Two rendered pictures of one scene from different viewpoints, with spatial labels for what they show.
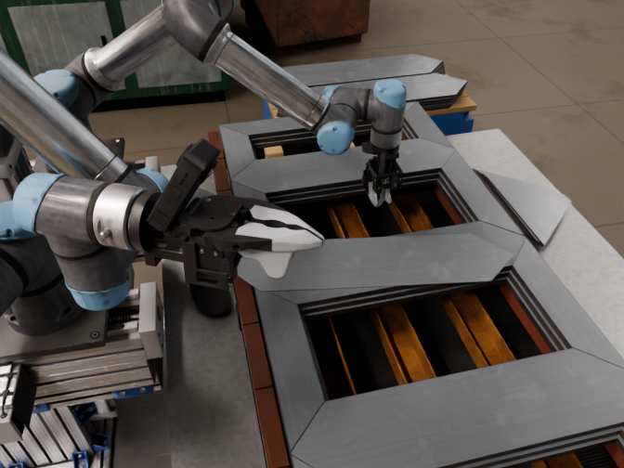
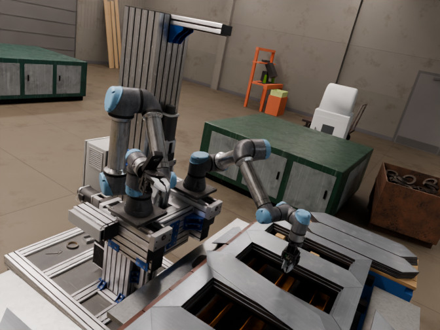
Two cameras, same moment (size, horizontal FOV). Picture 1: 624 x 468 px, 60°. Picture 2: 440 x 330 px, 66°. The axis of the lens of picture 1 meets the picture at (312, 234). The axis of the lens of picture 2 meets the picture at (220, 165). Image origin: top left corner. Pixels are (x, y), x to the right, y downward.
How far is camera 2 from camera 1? 0.87 m
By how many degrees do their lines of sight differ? 41
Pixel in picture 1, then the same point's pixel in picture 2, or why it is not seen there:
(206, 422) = (151, 296)
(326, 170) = not seen: hidden behind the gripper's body
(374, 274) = (254, 293)
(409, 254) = (278, 299)
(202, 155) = (155, 153)
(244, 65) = (246, 172)
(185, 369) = (165, 277)
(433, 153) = (348, 280)
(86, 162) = not seen: hidden behind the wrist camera
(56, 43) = (259, 165)
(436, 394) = not seen: outside the picture
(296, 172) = (274, 244)
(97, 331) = (139, 222)
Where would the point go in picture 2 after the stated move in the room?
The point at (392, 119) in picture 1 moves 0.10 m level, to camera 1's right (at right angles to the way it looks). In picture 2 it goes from (296, 226) to (315, 237)
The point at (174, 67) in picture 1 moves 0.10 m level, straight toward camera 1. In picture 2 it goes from (302, 200) to (300, 203)
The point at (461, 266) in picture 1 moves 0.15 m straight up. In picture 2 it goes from (295, 320) to (304, 294)
